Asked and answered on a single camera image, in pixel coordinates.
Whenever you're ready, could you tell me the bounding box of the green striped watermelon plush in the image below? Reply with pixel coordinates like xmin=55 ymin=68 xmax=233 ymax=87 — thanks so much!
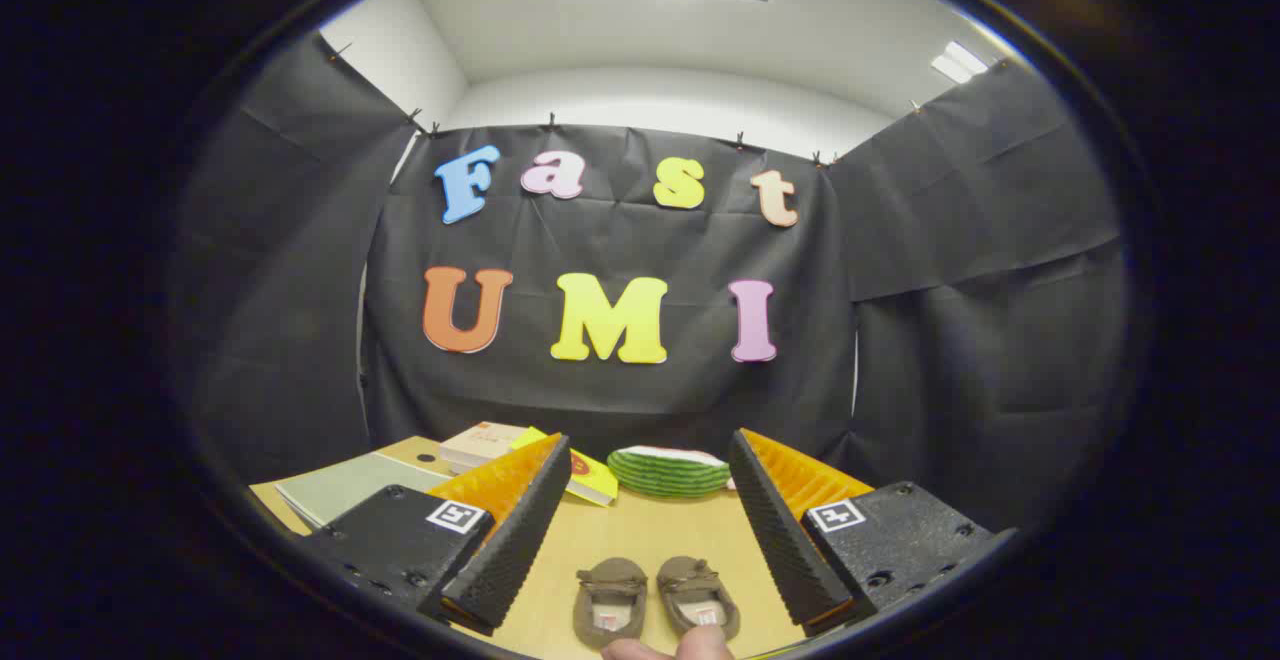
xmin=607 ymin=445 xmax=733 ymax=499

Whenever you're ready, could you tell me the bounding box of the black backdrop cloth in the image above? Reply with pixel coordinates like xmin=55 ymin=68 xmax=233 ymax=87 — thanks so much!
xmin=170 ymin=32 xmax=1131 ymax=531

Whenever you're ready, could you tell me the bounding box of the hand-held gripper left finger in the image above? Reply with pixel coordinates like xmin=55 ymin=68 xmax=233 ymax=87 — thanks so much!
xmin=296 ymin=432 xmax=573 ymax=638

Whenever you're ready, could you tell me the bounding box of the cream fabric storage box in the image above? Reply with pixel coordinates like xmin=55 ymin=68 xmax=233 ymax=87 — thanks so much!
xmin=275 ymin=452 xmax=453 ymax=531

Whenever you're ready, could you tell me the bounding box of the yellow book with red seal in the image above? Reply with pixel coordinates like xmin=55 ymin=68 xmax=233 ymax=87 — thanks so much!
xmin=512 ymin=427 xmax=619 ymax=508

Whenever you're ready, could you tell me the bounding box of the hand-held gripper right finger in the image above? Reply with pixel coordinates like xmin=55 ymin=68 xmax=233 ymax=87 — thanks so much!
xmin=727 ymin=427 xmax=1021 ymax=638

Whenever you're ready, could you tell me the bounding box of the beige paperback book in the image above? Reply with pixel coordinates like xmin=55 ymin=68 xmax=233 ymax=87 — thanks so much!
xmin=440 ymin=422 xmax=528 ymax=468

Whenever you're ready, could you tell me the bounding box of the brown fuzzy shoe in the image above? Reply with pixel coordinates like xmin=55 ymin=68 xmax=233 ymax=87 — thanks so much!
xmin=572 ymin=557 xmax=649 ymax=651
xmin=655 ymin=555 xmax=742 ymax=641

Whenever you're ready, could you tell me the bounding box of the small ceiling light panel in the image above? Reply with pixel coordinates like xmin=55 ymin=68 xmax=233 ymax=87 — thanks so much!
xmin=930 ymin=40 xmax=991 ymax=84

